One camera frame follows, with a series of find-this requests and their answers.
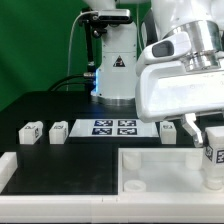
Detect black cables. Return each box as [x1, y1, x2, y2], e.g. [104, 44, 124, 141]
[47, 73, 98, 92]

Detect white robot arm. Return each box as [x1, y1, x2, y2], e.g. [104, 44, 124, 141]
[84, 0, 224, 147]

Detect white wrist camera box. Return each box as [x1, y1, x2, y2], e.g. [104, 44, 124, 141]
[136, 32, 192, 76]

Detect white board with AprilTags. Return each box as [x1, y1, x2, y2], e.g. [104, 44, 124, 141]
[70, 119, 159, 137]

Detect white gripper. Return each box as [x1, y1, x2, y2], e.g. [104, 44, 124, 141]
[135, 61, 224, 147]

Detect silver camera on stand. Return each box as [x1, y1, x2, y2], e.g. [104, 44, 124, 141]
[79, 9, 132, 78]

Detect white square tabletop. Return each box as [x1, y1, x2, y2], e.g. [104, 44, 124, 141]
[118, 148, 224, 193]

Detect white U-shaped obstacle fence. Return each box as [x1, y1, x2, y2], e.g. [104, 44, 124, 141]
[0, 153, 224, 223]

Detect white cable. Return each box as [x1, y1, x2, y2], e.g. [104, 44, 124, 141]
[66, 12, 84, 92]

